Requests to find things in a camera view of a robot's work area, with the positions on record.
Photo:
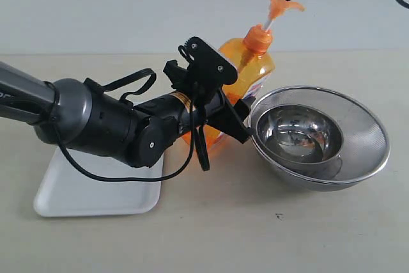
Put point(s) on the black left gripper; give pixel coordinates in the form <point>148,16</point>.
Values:
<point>172,113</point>

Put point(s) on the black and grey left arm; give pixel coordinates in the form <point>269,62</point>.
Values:
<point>81,115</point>

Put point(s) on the orange dish soap pump bottle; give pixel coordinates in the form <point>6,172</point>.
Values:
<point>250,54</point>

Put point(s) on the white rectangular plastic tray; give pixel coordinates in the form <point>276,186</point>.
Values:
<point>64,192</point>

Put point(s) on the steel mesh strainer basket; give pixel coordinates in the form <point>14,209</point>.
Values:
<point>366,146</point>

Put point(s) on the small stainless steel bowl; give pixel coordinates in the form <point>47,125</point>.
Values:
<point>302,139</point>

